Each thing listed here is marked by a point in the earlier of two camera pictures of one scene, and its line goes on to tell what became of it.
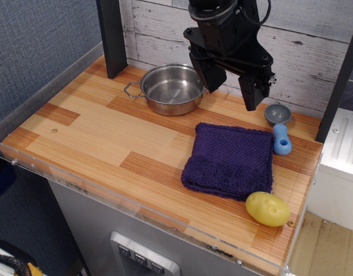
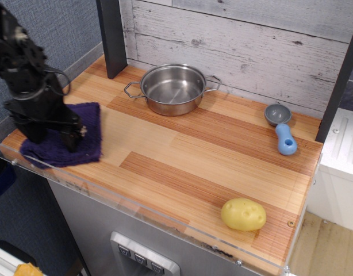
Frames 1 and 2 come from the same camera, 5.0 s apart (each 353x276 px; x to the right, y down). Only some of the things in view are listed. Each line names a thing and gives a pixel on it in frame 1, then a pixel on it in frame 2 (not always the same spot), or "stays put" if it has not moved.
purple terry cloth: x=229 y=163 → x=53 y=152
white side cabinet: x=334 y=190 stays put
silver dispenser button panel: x=132 y=258 stays put
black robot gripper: x=231 y=38 → x=36 y=99
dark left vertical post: x=112 y=35 stays put
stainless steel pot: x=170 y=89 stays put
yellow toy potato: x=267 y=209 → x=244 y=214
